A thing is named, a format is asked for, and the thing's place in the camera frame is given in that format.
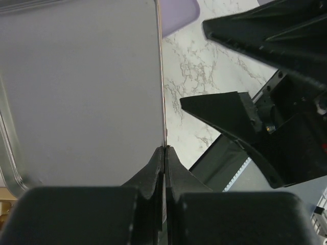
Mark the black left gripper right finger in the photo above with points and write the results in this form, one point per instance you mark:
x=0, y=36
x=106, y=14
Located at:
x=196, y=215

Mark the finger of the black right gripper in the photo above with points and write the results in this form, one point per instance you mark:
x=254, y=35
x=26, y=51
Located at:
x=288, y=35

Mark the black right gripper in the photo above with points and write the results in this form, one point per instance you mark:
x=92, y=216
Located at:
x=283, y=133

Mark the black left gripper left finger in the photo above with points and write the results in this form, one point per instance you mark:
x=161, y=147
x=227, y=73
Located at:
x=127, y=214

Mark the white slotted cable duct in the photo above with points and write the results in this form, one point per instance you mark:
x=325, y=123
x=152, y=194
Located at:
x=237, y=174

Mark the lilac plastic tray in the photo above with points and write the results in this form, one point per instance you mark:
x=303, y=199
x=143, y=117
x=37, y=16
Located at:
x=176, y=14

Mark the silver tin lid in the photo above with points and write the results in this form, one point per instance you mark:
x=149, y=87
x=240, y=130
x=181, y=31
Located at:
x=81, y=92

